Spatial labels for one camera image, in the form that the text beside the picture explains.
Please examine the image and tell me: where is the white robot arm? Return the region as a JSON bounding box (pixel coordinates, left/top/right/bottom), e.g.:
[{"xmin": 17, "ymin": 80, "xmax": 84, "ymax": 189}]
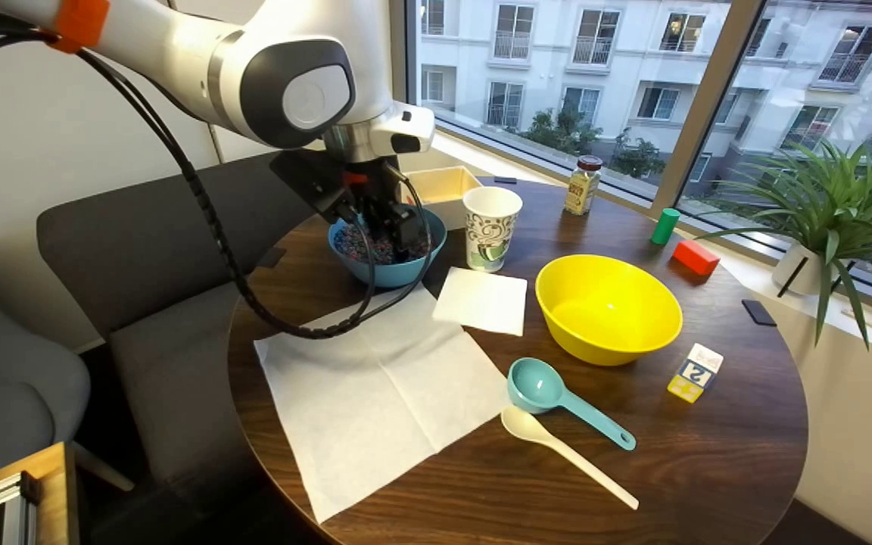
[{"xmin": 0, "ymin": 0, "xmax": 435, "ymax": 172}]

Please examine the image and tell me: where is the yellow and white small box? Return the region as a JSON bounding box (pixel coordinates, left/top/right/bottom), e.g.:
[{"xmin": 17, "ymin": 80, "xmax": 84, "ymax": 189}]
[{"xmin": 668, "ymin": 341, "xmax": 724, "ymax": 402}]

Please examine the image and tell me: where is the teal measuring scoop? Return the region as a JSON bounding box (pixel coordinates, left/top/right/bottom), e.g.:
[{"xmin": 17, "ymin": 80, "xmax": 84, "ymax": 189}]
[{"xmin": 505, "ymin": 357, "xmax": 637, "ymax": 450}]

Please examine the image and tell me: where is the cream plastic spoon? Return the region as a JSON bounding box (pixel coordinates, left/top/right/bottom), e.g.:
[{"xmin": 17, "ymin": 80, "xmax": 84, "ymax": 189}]
[{"xmin": 499, "ymin": 405, "xmax": 639, "ymax": 510}]

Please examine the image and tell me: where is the large white napkin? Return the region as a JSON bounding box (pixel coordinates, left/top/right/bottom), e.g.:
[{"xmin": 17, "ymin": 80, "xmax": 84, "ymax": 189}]
[{"xmin": 254, "ymin": 287, "xmax": 508, "ymax": 525}]

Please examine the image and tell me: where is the grey armchair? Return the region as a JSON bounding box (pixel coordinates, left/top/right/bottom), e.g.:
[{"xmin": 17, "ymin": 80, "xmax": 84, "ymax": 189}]
[{"xmin": 0, "ymin": 310, "xmax": 90, "ymax": 467}]

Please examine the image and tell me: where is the round wooden table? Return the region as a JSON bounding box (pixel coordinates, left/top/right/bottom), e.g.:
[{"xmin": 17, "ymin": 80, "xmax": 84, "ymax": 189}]
[{"xmin": 224, "ymin": 178, "xmax": 812, "ymax": 545}]

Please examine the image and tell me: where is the grey sofa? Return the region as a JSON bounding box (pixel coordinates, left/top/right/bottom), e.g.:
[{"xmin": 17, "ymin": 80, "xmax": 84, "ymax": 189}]
[{"xmin": 37, "ymin": 154, "xmax": 316, "ymax": 510}]

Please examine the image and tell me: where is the small folded white napkin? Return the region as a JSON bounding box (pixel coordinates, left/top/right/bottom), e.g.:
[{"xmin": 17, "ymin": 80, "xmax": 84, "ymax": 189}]
[{"xmin": 433, "ymin": 268, "xmax": 527, "ymax": 337}]

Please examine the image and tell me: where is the patterned paper cup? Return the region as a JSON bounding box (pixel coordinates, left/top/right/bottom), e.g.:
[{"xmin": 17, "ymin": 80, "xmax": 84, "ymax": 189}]
[{"xmin": 465, "ymin": 189, "xmax": 523, "ymax": 273}]

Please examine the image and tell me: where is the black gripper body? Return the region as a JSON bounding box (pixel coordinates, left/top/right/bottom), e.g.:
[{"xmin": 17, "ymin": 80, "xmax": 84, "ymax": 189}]
[{"xmin": 272, "ymin": 152, "xmax": 427, "ymax": 243}]

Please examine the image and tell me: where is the aluminium frame cart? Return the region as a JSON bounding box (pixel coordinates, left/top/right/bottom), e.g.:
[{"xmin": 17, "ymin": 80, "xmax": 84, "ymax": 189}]
[{"xmin": 0, "ymin": 443, "xmax": 81, "ymax": 545}]

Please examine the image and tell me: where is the potted green plant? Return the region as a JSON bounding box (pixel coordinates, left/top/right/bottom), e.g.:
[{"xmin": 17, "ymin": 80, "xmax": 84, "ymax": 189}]
[{"xmin": 715, "ymin": 146, "xmax": 872, "ymax": 344}]

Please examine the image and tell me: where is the glass jar with dark lid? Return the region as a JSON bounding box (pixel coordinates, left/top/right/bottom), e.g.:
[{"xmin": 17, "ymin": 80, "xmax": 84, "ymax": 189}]
[{"xmin": 564, "ymin": 157, "xmax": 604, "ymax": 215}]

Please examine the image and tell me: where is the yellow plastic bowl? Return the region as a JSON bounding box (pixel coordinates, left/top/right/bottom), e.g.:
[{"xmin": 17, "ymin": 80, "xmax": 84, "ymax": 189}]
[{"xmin": 534, "ymin": 255, "xmax": 685, "ymax": 365}]

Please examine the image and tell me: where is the red block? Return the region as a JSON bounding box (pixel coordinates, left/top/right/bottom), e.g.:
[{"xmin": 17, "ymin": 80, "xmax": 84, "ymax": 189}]
[{"xmin": 672, "ymin": 238, "xmax": 720, "ymax": 283}]

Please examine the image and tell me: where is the blue bowl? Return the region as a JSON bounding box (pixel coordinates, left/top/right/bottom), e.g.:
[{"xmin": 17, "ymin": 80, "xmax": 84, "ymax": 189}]
[{"xmin": 328, "ymin": 210, "xmax": 450, "ymax": 287}]

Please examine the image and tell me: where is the white wooden box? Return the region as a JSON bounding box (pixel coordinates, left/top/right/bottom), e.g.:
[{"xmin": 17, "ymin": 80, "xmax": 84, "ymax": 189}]
[{"xmin": 405, "ymin": 166, "xmax": 478, "ymax": 230}]

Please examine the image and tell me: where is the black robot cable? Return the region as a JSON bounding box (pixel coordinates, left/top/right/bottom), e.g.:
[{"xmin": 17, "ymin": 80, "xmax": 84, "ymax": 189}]
[{"xmin": 0, "ymin": 27, "xmax": 441, "ymax": 341}]

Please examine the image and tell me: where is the green block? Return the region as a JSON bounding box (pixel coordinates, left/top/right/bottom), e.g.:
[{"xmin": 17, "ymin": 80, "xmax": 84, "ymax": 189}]
[{"xmin": 652, "ymin": 210, "xmax": 682, "ymax": 249}]

